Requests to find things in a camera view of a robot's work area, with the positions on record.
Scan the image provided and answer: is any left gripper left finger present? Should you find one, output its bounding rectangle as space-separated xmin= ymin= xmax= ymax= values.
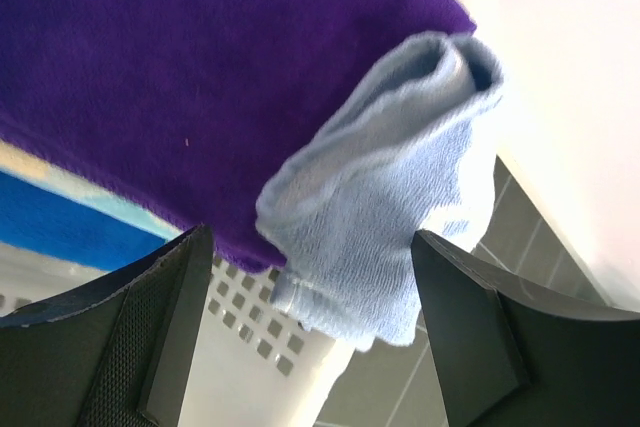
xmin=1 ymin=226 xmax=213 ymax=426

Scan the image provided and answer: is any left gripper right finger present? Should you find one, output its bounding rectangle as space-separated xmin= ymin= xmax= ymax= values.
xmin=411 ymin=231 xmax=639 ymax=427

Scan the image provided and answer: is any light blue white towel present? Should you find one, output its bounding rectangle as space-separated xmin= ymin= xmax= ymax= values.
xmin=256 ymin=33 xmax=504 ymax=351

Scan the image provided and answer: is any purple towel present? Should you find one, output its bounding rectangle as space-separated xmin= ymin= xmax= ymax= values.
xmin=1 ymin=0 xmax=475 ymax=273

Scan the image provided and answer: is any white plastic basket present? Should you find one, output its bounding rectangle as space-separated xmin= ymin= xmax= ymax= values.
xmin=1 ymin=246 xmax=353 ymax=426

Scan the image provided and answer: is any blue folded towel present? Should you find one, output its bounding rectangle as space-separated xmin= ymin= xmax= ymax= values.
xmin=1 ymin=173 xmax=165 ymax=271

